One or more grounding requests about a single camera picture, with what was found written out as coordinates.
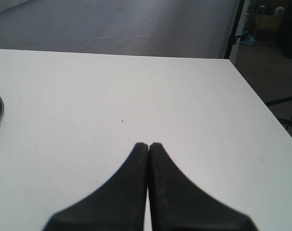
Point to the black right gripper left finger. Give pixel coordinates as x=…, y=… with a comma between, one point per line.
x=118, y=205

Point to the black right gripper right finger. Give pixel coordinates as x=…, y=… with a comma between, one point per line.
x=177, y=204

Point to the dark blue plastic bin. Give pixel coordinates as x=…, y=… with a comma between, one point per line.
x=247, y=40

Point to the black tripod leg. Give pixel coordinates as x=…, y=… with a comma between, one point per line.
x=279, y=101

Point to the black backdrop stand pole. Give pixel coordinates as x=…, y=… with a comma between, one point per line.
x=232, y=39

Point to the grey backdrop cloth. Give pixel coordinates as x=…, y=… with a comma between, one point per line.
x=171, y=28

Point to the cardboard box in background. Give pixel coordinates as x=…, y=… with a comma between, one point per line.
x=267, y=27

